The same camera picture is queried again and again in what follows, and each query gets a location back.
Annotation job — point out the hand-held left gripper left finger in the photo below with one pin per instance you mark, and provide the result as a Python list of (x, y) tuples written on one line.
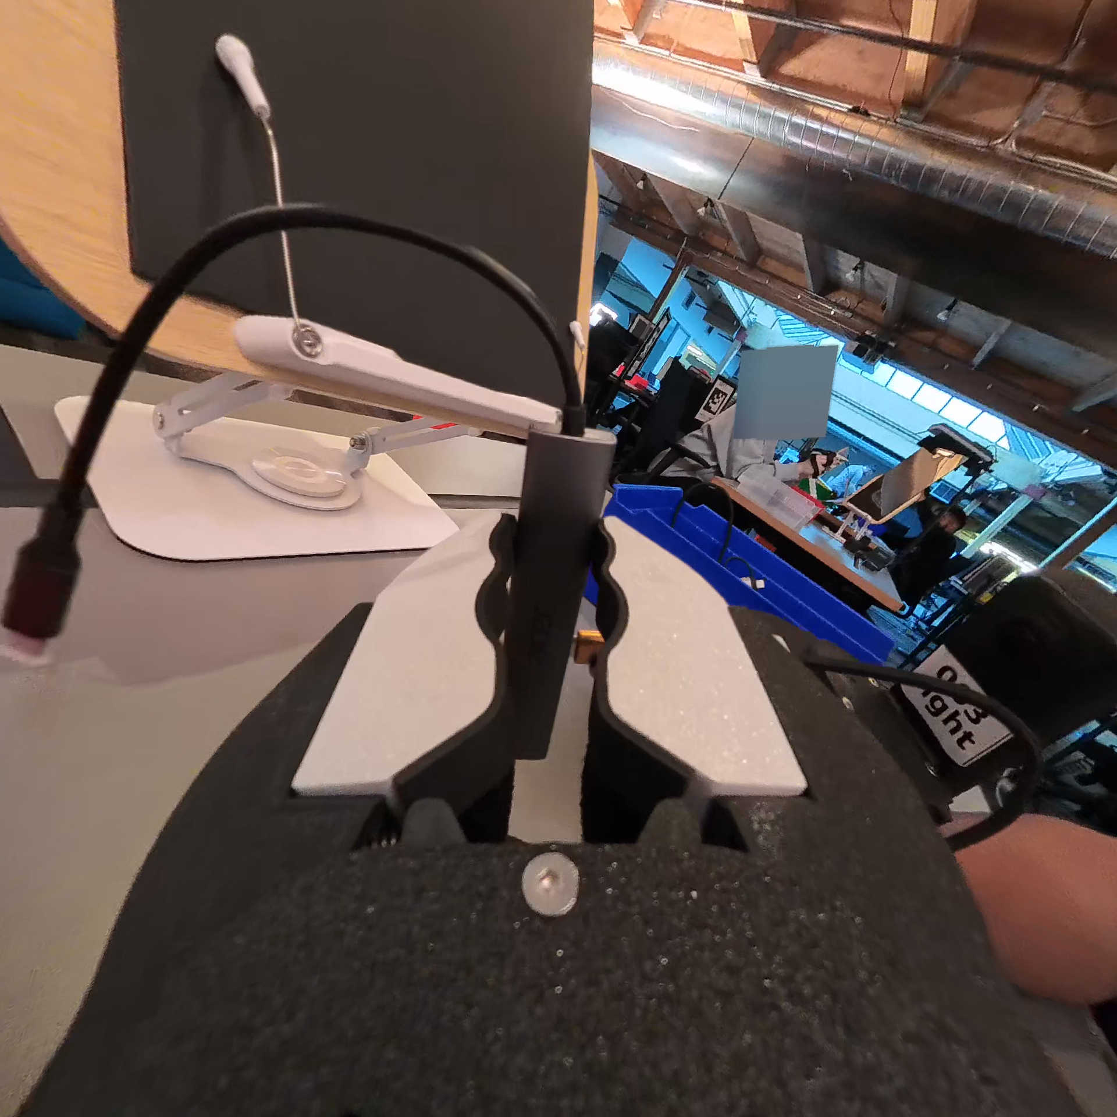
[(391, 697)]

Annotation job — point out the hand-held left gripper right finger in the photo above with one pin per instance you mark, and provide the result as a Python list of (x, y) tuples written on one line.
[(697, 697)]

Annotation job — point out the blue plastic bin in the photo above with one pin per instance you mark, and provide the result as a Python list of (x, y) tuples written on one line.
[(784, 604)]

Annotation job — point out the grey USB hub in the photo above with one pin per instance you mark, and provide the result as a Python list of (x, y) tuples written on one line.
[(558, 523)]

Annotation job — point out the grey desk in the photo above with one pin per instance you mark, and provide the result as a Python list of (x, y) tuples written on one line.
[(131, 744)]

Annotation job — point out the person's right hand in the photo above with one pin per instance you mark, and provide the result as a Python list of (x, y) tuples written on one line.
[(1057, 916)]

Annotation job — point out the wooden work table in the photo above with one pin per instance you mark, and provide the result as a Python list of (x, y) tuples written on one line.
[(811, 551)]

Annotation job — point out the white bar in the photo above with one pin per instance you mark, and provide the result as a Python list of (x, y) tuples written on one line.
[(391, 384)]

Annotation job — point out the teal crate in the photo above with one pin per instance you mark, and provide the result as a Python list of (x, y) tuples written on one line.
[(28, 297)]

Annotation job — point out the silver ventilation duct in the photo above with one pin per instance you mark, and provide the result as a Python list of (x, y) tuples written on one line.
[(873, 165)]

